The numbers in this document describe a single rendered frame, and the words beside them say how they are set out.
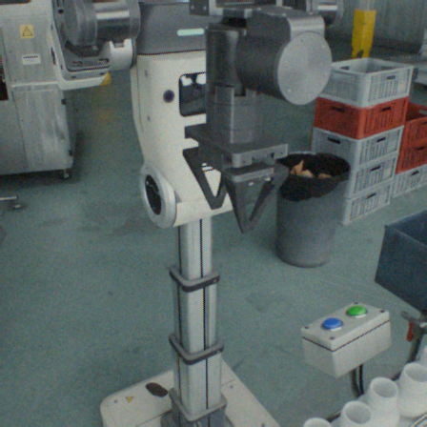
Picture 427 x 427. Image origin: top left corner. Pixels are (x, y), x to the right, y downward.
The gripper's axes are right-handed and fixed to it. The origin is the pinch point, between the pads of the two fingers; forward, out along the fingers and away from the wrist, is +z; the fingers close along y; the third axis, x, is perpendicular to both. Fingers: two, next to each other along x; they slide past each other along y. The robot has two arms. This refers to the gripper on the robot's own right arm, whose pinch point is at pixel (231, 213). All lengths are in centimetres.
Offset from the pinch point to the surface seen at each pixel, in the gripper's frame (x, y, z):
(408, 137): 284, -169, 86
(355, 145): 208, -157, 76
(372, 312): 30.6, -0.1, 28.0
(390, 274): 85, -32, 60
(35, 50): 46, -349, 24
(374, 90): 219, -158, 39
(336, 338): 20.1, 1.7, 27.5
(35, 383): -21, -125, 140
